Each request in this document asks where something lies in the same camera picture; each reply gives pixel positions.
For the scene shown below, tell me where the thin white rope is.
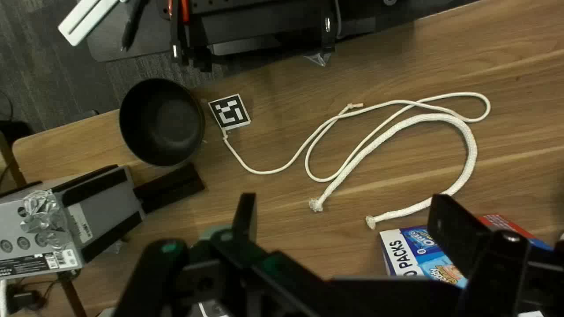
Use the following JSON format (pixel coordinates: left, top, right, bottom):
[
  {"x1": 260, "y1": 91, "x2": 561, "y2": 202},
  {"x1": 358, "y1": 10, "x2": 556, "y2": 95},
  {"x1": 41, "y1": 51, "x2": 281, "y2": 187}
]
[{"x1": 221, "y1": 90, "x2": 492, "y2": 185}]

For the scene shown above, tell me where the black white fiducial tag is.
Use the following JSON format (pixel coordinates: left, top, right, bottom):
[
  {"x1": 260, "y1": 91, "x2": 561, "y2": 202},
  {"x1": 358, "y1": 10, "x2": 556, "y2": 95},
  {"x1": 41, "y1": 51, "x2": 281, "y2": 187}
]
[{"x1": 207, "y1": 91, "x2": 254, "y2": 132}]

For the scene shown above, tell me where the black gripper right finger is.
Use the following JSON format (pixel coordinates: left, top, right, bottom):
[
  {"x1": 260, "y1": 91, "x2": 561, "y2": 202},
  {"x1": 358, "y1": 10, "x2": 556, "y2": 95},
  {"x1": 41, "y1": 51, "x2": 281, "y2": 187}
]
[{"x1": 427, "y1": 192, "x2": 496, "y2": 278}]

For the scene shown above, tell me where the grey black metal case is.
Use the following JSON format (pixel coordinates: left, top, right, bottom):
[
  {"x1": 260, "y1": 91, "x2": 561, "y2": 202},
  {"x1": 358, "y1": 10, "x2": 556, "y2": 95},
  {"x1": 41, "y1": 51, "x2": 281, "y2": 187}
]
[{"x1": 0, "y1": 164, "x2": 147, "y2": 278}]

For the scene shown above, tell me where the black bowl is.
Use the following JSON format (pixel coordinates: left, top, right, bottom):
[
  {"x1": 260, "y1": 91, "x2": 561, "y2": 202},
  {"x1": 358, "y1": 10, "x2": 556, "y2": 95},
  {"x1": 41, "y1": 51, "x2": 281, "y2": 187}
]
[{"x1": 119, "y1": 77, "x2": 207, "y2": 167}]

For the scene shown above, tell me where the white plastic bracket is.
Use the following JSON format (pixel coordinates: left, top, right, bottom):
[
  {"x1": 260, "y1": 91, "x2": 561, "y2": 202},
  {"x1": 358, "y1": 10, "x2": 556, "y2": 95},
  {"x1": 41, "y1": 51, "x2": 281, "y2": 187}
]
[{"x1": 57, "y1": 0, "x2": 121, "y2": 47}]

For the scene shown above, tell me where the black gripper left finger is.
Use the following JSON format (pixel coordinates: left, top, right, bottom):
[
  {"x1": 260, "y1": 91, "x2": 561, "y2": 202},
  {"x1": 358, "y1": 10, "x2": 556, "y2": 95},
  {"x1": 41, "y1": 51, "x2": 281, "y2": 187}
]
[{"x1": 232, "y1": 192, "x2": 260, "y2": 238}]

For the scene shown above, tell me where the blue snack packs box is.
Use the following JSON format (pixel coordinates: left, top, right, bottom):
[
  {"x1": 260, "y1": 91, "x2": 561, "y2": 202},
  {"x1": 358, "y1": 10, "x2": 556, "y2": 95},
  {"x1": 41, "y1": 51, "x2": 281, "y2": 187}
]
[{"x1": 380, "y1": 211, "x2": 556, "y2": 290}]

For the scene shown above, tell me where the black flat block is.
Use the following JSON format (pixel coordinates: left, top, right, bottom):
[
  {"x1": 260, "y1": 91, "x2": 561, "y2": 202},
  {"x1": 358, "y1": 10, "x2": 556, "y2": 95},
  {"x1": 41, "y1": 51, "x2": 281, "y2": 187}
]
[{"x1": 133, "y1": 162, "x2": 209, "y2": 215}]

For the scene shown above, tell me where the black marker pen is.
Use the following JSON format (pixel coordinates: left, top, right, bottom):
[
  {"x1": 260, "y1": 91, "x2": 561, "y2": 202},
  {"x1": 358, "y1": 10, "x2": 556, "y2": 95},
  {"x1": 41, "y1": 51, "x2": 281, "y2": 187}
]
[{"x1": 121, "y1": 0, "x2": 150, "y2": 53}]

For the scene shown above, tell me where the black clamp stand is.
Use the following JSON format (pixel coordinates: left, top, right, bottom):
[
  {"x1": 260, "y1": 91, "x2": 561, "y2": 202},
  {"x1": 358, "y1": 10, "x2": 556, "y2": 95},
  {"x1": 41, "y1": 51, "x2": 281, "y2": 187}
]
[{"x1": 191, "y1": 0, "x2": 343, "y2": 72}]

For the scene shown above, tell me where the thick white braided rope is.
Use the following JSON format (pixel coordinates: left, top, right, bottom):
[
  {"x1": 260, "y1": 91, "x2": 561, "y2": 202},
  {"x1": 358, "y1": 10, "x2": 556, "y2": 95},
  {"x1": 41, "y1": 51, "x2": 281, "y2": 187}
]
[{"x1": 307, "y1": 113, "x2": 480, "y2": 231}]

